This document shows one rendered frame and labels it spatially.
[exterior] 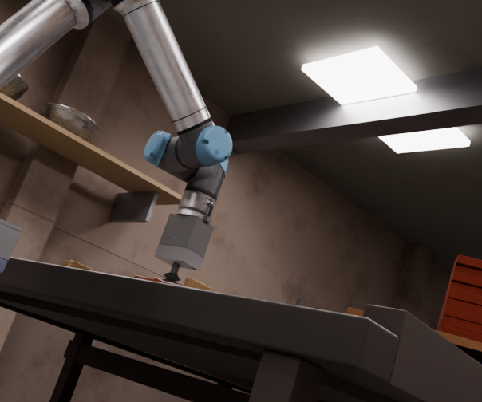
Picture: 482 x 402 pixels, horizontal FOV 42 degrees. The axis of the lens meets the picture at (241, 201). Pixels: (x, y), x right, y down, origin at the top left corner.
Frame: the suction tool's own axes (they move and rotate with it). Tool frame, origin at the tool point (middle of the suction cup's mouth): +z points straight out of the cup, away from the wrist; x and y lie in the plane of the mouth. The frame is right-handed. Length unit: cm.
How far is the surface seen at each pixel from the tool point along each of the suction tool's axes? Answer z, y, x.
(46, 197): -67, 258, -134
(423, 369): 8, -63, 16
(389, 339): 7, -62, 27
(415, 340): 5, -63, 20
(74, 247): -47, 265, -176
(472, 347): -5, -55, -33
